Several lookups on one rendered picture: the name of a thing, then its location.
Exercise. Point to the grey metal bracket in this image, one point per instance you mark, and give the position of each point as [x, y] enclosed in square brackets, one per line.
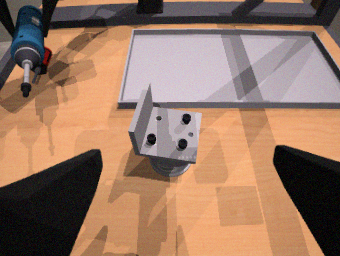
[168, 131]

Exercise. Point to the red screwdriver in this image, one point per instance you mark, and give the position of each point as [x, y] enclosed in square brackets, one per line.
[42, 69]

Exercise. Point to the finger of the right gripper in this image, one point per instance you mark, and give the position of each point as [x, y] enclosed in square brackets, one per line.
[48, 7]
[5, 17]

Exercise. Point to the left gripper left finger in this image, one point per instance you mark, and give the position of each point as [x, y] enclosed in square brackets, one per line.
[42, 214]

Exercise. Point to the blue electric screwdriver barrel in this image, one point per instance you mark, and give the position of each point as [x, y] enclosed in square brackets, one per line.
[28, 40]

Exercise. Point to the grey cylindrical joint module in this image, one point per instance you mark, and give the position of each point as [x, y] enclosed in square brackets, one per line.
[168, 168]

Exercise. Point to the black socket-head screw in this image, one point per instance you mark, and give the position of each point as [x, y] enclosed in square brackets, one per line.
[151, 138]
[25, 88]
[182, 143]
[186, 118]

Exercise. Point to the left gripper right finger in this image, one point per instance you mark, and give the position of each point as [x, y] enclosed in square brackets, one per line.
[313, 184]

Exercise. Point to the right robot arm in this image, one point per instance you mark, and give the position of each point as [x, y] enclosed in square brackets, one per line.
[149, 6]

